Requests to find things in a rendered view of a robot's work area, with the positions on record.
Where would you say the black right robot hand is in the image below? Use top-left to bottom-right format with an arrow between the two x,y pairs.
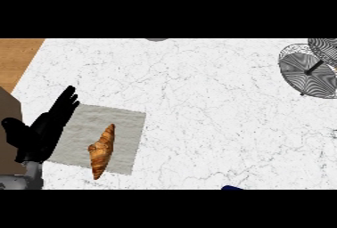
221,184 -> 244,191

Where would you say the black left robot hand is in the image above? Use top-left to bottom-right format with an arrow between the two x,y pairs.
0,85 -> 82,165

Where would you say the brown cabinet block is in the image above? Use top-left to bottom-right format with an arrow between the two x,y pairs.
0,86 -> 30,176

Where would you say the grey cloth placemat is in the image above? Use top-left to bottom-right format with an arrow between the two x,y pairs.
46,103 -> 148,176

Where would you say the brown croissant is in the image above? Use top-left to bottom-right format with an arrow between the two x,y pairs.
88,123 -> 117,181

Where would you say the tiered wire basket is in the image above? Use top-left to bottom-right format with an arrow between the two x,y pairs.
277,38 -> 337,100

